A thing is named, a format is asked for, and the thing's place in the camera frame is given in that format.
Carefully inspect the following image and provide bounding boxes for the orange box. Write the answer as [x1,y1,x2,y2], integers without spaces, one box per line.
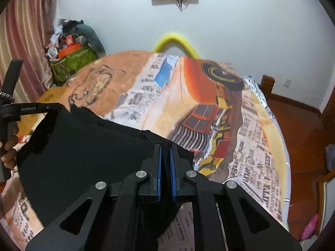
[58,43,83,59]

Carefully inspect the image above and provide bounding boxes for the small wooden table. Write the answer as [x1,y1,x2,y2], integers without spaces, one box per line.
[16,86,76,142]

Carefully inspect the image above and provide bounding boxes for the pink bag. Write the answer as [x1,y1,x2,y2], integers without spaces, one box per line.
[300,213,320,241]

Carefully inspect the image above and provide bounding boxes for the green bag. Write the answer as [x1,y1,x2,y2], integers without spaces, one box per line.
[50,46,98,83]

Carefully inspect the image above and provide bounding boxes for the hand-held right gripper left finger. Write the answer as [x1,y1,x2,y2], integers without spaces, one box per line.
[25,144,163,251]

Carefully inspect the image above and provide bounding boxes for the wooden frame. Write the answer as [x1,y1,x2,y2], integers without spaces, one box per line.
[315,170,335,236]

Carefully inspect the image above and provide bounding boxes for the wooden door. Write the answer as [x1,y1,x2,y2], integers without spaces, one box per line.
[321,84,335,147]

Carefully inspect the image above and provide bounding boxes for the pink striped curtain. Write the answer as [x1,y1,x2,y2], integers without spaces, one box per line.
[0,0,57,102]

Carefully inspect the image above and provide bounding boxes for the printed blanket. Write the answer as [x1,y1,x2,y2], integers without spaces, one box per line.
[0,50,291,251]

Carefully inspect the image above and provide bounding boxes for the black hanging cables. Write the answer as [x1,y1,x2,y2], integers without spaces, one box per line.
[173,0,189,12]

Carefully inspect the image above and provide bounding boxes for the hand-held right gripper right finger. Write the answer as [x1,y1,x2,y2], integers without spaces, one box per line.
[170,144,302,251]

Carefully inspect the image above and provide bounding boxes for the wooden bedpost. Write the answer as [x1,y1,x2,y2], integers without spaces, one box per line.
[258,75,275,100]

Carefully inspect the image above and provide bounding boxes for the yellow foam tube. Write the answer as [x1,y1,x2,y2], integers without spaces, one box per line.
[152,31,201,59]

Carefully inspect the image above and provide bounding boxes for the person's left hand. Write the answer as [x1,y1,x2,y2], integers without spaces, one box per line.
[0,124,19,170]

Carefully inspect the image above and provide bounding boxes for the black printed t-shirt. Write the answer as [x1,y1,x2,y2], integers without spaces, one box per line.
[16,104,195,251]

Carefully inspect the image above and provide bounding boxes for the pile of mixed clutter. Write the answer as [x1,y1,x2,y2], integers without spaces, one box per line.
[44,18,84,58]

